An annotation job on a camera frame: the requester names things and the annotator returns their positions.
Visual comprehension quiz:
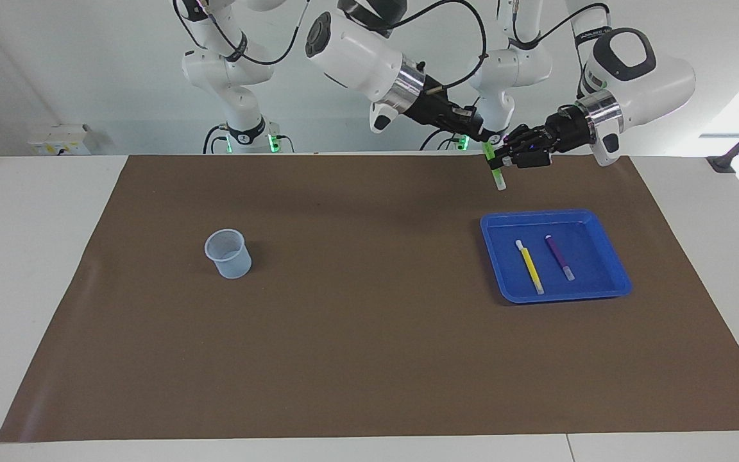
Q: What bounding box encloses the blue plastic tray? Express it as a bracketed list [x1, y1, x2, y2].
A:
[480, 209, 633, 304]

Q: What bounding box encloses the black base cable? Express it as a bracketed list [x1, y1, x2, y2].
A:
[420, 103, 480, 152]
[203, 124, 229, 155]

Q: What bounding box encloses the purple pen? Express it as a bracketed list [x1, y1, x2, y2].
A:
[545, 235, 575, 282]

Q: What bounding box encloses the white wall socket box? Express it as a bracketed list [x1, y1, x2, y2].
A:
[28, 124, 92, 156]

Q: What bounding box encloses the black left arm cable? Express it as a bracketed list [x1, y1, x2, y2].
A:
[498, 0, 611, 51]

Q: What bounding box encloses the brown table mat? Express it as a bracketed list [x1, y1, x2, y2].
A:
[0, 154, 739, 443]

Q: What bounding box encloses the translucent plastic cup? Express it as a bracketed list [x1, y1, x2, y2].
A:
[204, 228, 253, 280]

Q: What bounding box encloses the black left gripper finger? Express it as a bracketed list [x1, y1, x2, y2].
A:
[489, 149, 550, 169]
[504, 124, 547, 147]

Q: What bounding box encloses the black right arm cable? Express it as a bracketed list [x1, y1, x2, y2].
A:
[174, 0, 488, 90]

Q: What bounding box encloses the black right base cable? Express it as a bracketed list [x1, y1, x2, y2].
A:
[203, 124, 229, 155]

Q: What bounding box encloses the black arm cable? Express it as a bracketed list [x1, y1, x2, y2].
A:
[498, 0, 611, 51]
[174, 0, 488, 90]

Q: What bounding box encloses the yellow pen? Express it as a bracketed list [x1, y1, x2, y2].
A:
[514, 240, 545, 296]

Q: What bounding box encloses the black left base cable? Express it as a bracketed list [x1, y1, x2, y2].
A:
[420, 103, 480, 152]

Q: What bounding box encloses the green pen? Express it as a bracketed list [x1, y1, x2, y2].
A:
[482, 141, 507, 191]

